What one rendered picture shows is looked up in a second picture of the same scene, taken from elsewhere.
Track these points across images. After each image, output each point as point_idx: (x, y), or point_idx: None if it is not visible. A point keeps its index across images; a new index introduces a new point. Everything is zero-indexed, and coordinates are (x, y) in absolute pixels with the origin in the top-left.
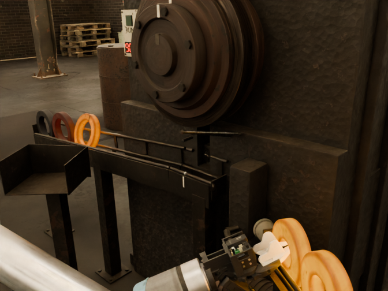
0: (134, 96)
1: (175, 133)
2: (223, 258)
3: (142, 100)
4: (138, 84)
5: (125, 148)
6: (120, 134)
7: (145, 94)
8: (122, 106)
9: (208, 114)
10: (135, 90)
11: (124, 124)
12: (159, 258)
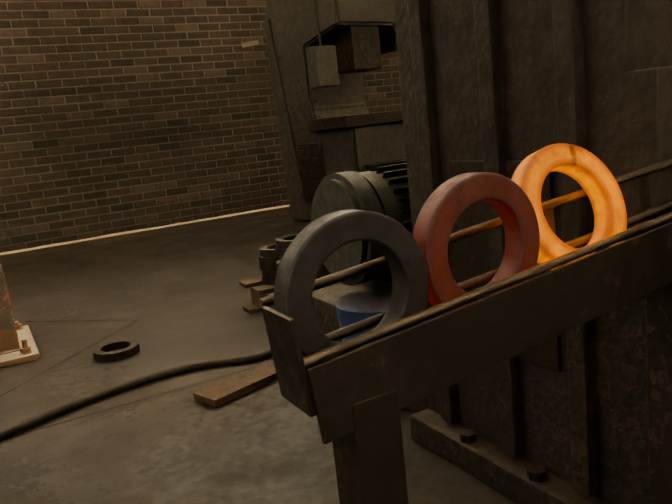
0: (638, 60)
1: None
2: None
3: (661, 62)
4: (651, 22)
5: (662, 201)
6: (665, 161)
7: (668, 46)
8: (664, 78)
9: None
10: (642, 41)
11: (666, 129)
12: None
